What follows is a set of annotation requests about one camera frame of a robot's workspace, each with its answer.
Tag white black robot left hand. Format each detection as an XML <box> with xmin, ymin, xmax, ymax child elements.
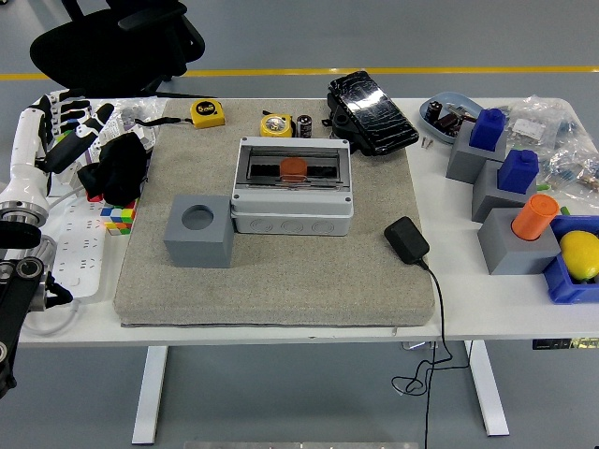
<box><xmin>8</xmin><ymin>91</ymin><xmax>116</xmax><ymax>194</ymax></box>

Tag grey electrical box clear lid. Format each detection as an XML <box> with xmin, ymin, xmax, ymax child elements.
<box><xmin>230</xmin><ymin>136</ymin><xmax>356</xmax><ymax>237</ymax></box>

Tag black cloth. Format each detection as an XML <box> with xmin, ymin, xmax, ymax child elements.
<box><xmin>77</xmin><ymin>132</ymin><xmax>151</xmax><ymax>207</ymax></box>

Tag clear bag with white packet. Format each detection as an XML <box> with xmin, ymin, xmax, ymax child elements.
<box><xmin>93</xmin><ymin>96</ymin><xmax>168</xmax><ymax>155</ymax></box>

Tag small colourful puzzle cube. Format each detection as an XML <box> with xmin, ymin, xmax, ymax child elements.
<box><xmin>99</xmin><ymin>198</ymin><xmax>140</xmax><ymax>236</ymax></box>

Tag white power strip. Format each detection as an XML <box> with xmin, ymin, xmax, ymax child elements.
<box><xmin>48</xmin><ymin>196</ymin><xmax>112</xmax><ymax>301</ymax></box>

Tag black office chair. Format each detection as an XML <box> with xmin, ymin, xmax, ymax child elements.
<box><xmin>29</xmin><ymin>0</ymin><xmax>207</xmax><ymax>99</ymax></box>

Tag grey holder block round hole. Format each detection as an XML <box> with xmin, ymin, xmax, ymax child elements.
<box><xmin>476</xmin><ymin>207</ymin><xmax>562</xmax><ymax>276</ymax></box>
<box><xmin>163</xmin><ymin>194</ymin><xmax>235</xmax><ymax>269</ymax></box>

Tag small round yellow tape measure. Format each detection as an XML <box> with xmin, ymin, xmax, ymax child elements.
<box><xmin>259</xmin><ymin>110</ymin><xmax>295</xmax><ymax>138</ymax></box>

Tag white table leg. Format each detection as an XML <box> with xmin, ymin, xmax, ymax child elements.
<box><xmin>465</xmin><ymin>340</ymin><xmax>510</xmax><ymax>437</ymax></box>
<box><xmin>131</xmin><ymin>345</ymin><xmax>168</xmax><ymax>444</ymax></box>

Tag grey-brown mat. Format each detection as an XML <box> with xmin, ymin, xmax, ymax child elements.
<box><xmin>113</xmin><ymin>97</ymin><xmax>436</xmax><ymax>328</ymax></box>

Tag shiny black case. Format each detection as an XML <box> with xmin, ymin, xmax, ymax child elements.
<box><xmin>322</xmin><ymin>69</ymin><xmax>420</xmax><ymax>157</ymax></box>

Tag black power adapter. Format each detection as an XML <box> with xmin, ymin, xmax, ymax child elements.
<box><xmin>383</xmin><ymin>215</ymin><xmax>431</xmax><ymax>266</ymax></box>

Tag pale blue dish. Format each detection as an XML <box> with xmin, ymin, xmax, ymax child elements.
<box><xmin>419</xmin><ymin>91</ymin><xmax>484</xmax><ymax>145</ymax></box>

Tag grey holder block square hole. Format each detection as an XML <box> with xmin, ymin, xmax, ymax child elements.
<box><xmin>471</xmin><ymin>158</ymin><xmax>538</xmax><ymax>224</ymax></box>
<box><xmin>445</xmin><ymin>120</ymin><xmax>509</xmax><ymax>184</ymax></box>

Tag blue bottle-shaped block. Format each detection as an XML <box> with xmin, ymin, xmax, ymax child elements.
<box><xmin>496</xmin><ymin>149</ymin><xmax>540</xmax><ymax>194</ymax></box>
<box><xmin>469</xmin><ymin>108</ymin><xmax>507</xmax><ymax>152</ymax></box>

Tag clear bag white parts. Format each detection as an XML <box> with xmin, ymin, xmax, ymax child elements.
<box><xmin>504</xmin><ymin>95</ymin><xmax>581</xmax><ymax>147</ymax></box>

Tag clear bag small components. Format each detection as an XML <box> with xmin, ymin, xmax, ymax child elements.
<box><xmin>537</xmin><ymin>139</ymin><xmax>599</xmax><ymax>203</ymax></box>

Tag blue plastic bin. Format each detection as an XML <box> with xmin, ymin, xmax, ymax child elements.
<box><xmin>542</xmin><ymin>214</ymin><xmax>599</xmax><ymax>305</ymax></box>

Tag yellow lemon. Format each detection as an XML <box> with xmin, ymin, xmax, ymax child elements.
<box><xmin>559</xmin><ymin>229</ymin><xmax>599</xmax><ymax>282</ymax></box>

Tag black table control panel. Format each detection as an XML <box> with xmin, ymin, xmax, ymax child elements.
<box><xmin>532</xmin><ymin>337</ymin><xmax>599</xmax><ymax>351</ymax></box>

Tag yellow tape measure black strap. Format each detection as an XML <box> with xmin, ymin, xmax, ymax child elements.
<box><xmin>134</xmin><ymin>99</ymin><xmax>226</xmax><ymax>130</ymax></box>

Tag white power cable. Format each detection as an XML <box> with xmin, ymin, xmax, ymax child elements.
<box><xmin>21</xmin><ymin>186</ymin><xmax>95</xmax><ymax>339</ymax></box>

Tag black adapter cord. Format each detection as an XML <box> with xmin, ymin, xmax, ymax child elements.
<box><xmin>391</xmin><ymin>259</ymin><xmax>471</xmax><ymax>449</ymax></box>

